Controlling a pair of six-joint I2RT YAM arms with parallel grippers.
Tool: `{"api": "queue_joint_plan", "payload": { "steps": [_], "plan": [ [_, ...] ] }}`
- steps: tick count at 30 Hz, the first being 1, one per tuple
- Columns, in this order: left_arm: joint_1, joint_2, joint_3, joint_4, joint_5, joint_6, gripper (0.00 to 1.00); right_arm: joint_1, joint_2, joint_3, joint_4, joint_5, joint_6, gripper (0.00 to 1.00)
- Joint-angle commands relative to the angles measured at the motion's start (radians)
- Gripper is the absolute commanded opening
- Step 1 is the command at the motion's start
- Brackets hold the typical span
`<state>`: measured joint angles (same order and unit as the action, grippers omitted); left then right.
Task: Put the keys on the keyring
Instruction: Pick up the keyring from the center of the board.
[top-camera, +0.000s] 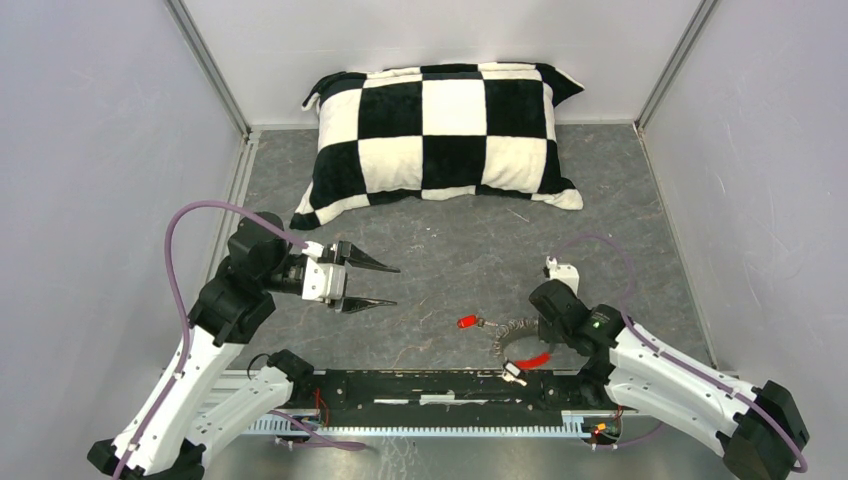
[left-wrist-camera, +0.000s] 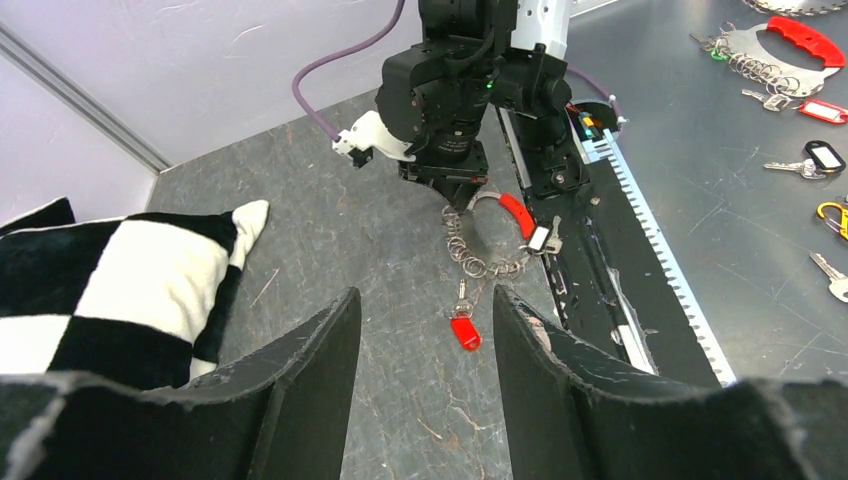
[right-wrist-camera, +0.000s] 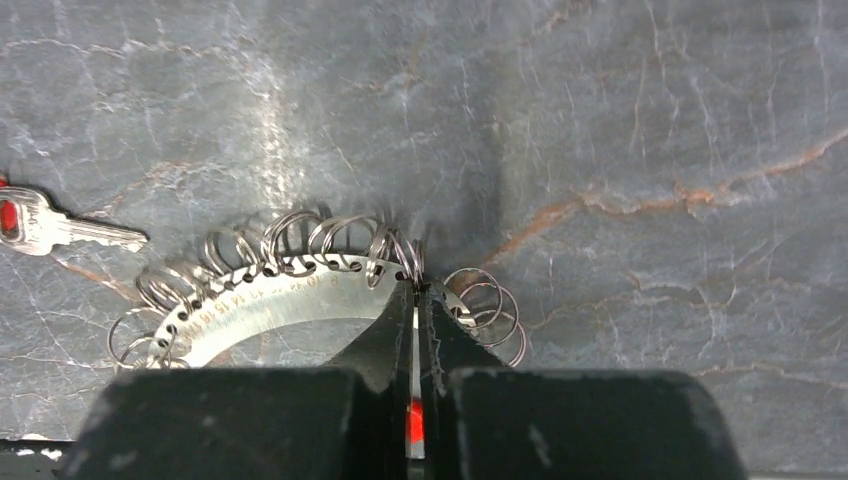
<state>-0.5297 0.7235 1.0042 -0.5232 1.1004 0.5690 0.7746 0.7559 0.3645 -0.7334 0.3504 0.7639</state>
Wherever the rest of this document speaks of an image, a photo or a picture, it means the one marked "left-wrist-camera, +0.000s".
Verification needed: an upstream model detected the spare key black tag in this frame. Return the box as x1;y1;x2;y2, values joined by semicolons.
763;140;847;180
809;252;847;303

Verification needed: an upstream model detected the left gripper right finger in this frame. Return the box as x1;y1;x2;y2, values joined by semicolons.
493;285;847;479

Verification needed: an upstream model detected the spare keyring with red handle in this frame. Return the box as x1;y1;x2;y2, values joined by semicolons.
690;17;847;98

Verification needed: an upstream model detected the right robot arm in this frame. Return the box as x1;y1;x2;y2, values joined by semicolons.
376;0;588;212

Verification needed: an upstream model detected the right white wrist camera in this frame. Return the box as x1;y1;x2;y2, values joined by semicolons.
332;110;416;168

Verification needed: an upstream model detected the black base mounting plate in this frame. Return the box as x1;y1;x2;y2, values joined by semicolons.
497;109;721;387

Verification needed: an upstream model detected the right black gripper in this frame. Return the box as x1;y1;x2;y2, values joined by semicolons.
398;135;489;213

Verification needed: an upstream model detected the black white checkered pillow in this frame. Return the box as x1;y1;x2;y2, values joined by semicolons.
1;198;270;390

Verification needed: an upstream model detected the metal keyring with red handle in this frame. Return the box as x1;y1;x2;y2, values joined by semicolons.
441;191;536;279

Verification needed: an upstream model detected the spare key red tag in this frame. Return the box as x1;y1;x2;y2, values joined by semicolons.
740;89;847;125

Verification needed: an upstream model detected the yellow carabiner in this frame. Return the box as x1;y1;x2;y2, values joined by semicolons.
816;201;848;241

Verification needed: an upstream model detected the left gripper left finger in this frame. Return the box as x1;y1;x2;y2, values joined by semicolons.
1;287;362;479

